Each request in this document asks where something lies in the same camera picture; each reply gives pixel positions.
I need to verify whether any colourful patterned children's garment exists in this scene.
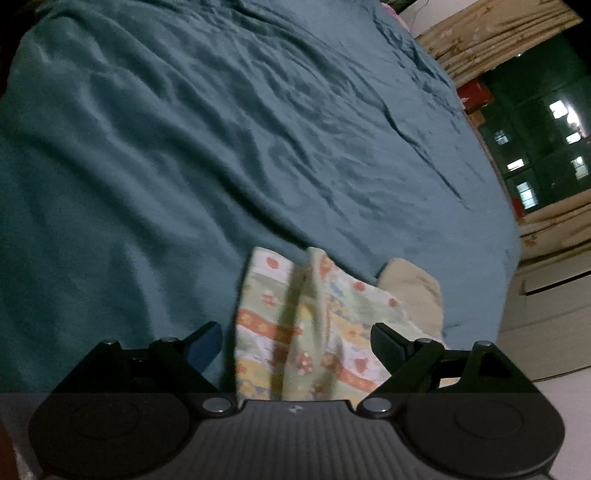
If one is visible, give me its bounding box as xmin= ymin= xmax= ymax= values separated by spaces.
xmin=235 ymin=247 xmax=443 ymax=405

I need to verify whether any white wardrobe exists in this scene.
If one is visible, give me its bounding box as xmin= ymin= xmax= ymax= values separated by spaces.
xmin=497 ymin=249 xmax=591 ymax=381

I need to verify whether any beige right curtain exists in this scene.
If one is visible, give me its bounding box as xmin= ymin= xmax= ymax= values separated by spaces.
xmin=518 ymin=190 xmax=591 ymax=262

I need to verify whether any beige curtain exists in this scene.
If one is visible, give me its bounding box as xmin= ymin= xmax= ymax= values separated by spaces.
xmin=518 ymin=190 xmax=591 ymax=262
xmin=418 ymin=0 xmax=582 ymax=87

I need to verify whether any teal bed blanket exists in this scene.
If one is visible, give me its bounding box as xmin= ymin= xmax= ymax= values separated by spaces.
xmin=1 ymin=1 xmax=520 ymax=392

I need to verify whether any red box on windowsill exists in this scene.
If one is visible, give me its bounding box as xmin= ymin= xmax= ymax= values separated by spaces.
xmin=457 ymin=78 xmax=495 ymax=114

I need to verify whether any beige left curtain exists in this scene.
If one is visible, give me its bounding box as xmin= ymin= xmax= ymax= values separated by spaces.
xmin=418 ymin=0 xmax=582 ymax=87

